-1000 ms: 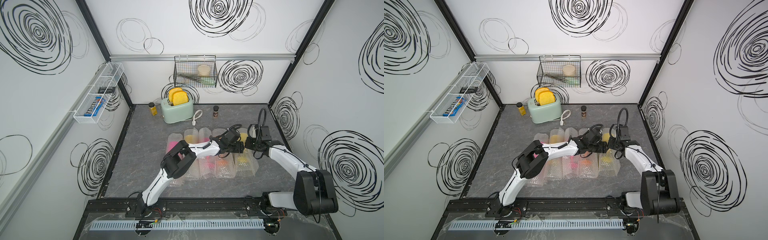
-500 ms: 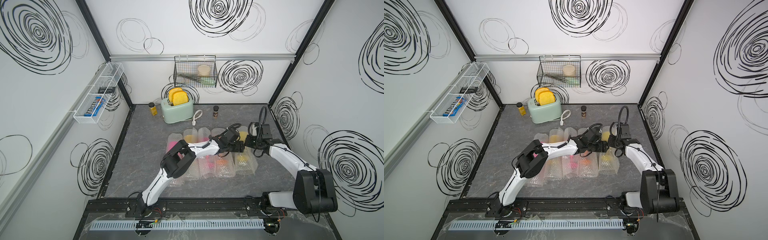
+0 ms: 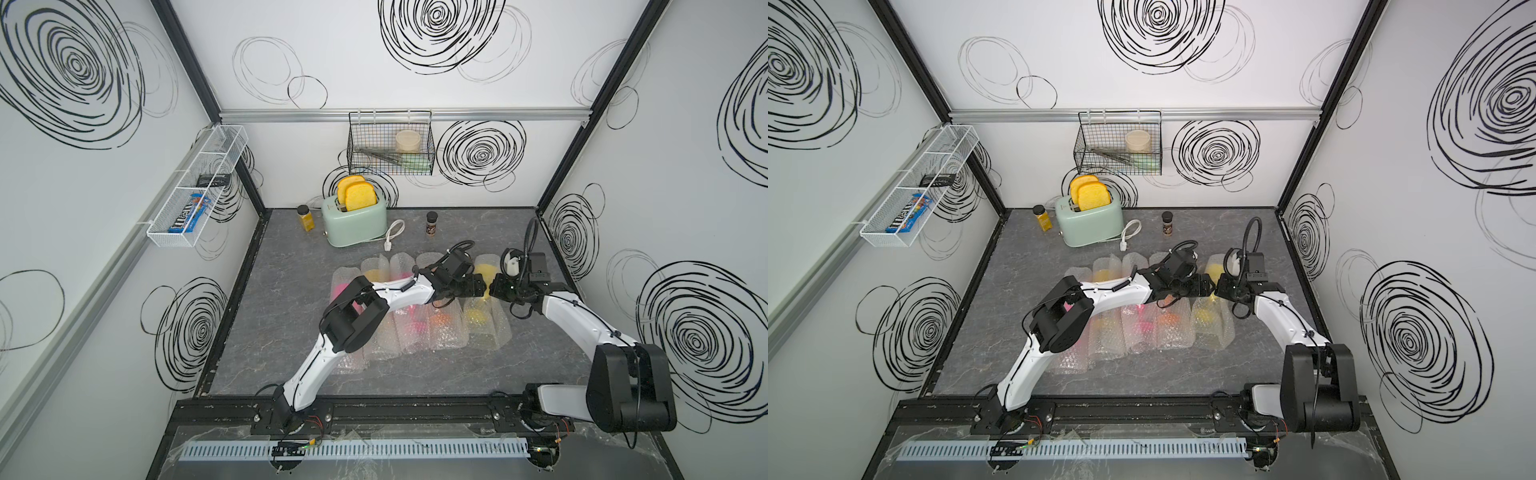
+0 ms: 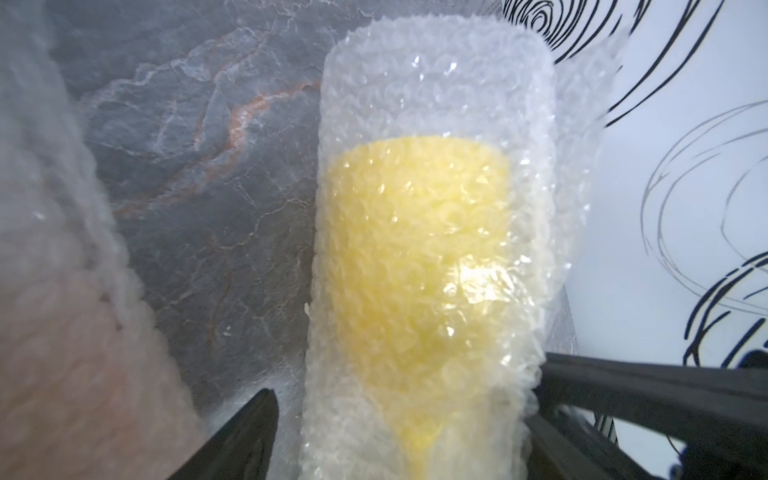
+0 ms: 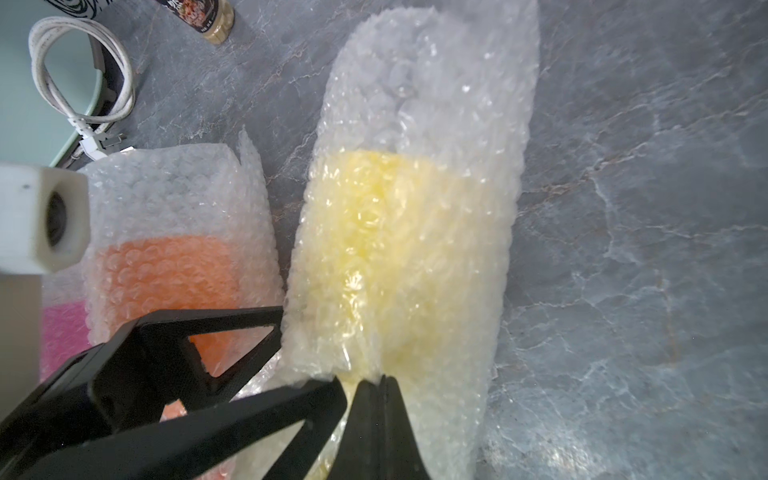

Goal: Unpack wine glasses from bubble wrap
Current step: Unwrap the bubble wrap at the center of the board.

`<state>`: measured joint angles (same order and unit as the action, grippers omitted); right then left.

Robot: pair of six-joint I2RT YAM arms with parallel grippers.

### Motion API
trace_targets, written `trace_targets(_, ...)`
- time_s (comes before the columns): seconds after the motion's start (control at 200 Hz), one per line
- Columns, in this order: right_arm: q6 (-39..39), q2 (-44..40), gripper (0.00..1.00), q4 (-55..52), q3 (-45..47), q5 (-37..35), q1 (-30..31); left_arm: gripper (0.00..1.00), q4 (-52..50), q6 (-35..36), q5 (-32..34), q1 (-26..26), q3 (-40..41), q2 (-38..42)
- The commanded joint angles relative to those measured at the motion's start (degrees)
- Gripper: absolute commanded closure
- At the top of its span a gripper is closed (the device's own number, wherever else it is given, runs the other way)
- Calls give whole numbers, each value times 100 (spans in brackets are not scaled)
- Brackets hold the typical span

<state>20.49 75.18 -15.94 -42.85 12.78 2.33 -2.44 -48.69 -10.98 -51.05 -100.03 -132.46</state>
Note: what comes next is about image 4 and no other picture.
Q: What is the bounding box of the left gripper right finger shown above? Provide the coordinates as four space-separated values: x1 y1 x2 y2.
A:
526 413 653 480

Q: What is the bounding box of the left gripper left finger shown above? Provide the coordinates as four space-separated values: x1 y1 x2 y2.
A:
169 389 279 480

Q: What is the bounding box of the bubble wrap of yellow glass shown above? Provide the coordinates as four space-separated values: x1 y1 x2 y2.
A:
300 15 628 479

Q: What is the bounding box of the bubble wrap of orange glass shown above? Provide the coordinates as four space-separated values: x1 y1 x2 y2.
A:
1 1 206 479

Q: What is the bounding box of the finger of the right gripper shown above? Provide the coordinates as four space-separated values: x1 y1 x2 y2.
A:
536 352 767 474

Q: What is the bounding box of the yellow wine glass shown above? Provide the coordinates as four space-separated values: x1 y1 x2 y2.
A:
322 136 514 479

